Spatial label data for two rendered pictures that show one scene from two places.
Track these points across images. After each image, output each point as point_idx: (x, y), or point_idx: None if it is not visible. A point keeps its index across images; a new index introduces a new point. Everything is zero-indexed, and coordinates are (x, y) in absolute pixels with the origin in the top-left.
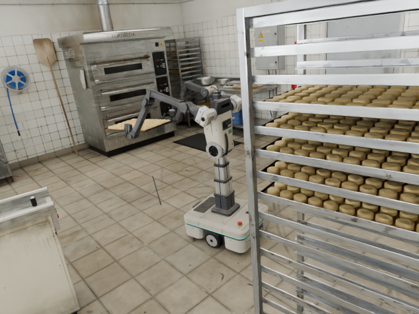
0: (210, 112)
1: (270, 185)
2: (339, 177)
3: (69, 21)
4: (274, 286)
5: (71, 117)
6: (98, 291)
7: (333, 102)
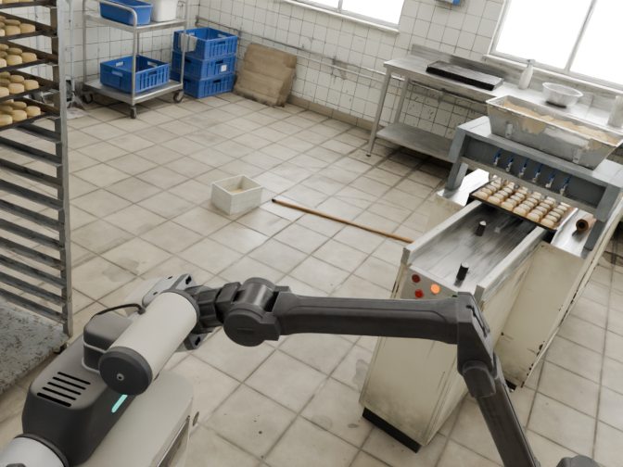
0: (137, 288)
1: (31, 120)
2: None
3: None
4: (44, 215)
5: None
6: (372, 463)
7: None
